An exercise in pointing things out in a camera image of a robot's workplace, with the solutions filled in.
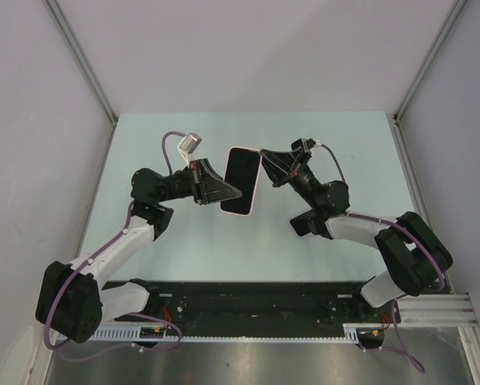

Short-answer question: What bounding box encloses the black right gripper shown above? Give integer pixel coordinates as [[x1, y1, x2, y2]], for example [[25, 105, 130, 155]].
[[255, 148, 320, 211]]

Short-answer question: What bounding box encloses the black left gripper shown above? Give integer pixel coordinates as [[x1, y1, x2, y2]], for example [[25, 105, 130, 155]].
[[157, 159, 243, 206]]

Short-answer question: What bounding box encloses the phone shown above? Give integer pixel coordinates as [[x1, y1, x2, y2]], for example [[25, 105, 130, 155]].
[[289, 210, 313, 237], [220, 147, 261, 217]]

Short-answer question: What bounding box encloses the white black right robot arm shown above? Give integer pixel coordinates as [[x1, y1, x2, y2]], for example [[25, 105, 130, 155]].
[[260, 146, 453, 322]]

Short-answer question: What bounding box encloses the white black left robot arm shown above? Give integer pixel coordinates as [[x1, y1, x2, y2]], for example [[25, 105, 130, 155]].
[[35, 159, 242, 350]]

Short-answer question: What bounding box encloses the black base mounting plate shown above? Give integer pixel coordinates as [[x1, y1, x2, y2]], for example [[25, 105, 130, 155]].
[[99, 280, 403, 338]]

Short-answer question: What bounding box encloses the right aluminium cross profile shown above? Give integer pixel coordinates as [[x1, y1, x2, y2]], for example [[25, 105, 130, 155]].
[[397, 294, 478, 328]]

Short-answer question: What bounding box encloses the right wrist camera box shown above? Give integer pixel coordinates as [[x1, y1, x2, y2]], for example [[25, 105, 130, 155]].
[[291, 138, 321, 152]]

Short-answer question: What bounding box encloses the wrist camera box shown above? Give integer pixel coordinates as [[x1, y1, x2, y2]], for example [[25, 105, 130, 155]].
[[177, 132, 202, 163], [291, 138, 321, 152]]

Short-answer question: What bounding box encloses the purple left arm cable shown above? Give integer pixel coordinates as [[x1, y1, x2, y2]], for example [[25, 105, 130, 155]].
[[42, 131, 184, 364]]

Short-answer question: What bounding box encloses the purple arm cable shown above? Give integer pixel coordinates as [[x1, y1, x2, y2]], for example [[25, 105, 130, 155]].
[[42, 131, 184, 364], [317, 144, 447, 372]]

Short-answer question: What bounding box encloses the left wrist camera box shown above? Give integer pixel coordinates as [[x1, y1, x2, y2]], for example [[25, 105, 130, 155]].
[[177, 132, 202, 163]]

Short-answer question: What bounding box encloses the right aluminium table rail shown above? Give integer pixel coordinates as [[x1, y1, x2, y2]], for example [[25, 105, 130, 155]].
[[388, 114, 431, 225]]

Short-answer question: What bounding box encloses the grey slotted cable duct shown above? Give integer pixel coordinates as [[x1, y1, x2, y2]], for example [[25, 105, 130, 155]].
[[90, 323, 383, 344]]

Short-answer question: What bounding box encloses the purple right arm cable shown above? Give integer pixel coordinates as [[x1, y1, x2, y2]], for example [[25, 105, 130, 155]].
[[317, 144, 447, 372]]

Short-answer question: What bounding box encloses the right aluminium frame post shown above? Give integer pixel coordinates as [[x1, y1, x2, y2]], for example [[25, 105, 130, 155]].
[[392, 0, 470, 124]]

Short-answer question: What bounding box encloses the aluminium frame post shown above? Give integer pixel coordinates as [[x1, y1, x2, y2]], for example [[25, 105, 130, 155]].
[[392, 0, 470, 124], [42, 0, 118, 128]]

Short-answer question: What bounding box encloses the left aluminium frame post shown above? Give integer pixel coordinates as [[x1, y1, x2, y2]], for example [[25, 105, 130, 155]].
[[42, 0, 118, 128]]

